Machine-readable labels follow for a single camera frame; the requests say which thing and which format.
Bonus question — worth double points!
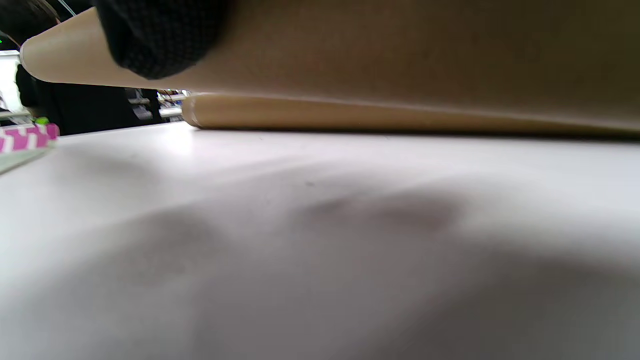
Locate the brown cardboard mailing tube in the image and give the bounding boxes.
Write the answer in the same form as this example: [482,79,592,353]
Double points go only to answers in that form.
[181,93,640,140]
[20,0,640,137]

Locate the person's right hand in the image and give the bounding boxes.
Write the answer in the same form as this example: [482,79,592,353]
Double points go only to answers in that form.
[92,0,231,80]

